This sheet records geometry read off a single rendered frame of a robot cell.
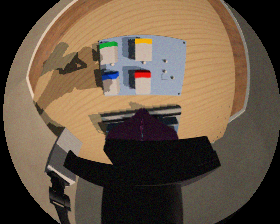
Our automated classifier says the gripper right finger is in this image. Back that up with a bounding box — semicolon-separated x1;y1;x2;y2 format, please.
142;108;179;141

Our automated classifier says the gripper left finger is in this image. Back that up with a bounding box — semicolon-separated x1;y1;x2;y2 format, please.
106;108;142;141

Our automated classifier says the beige block with yellow end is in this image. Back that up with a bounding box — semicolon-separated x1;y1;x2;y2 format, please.
135;39;152;61

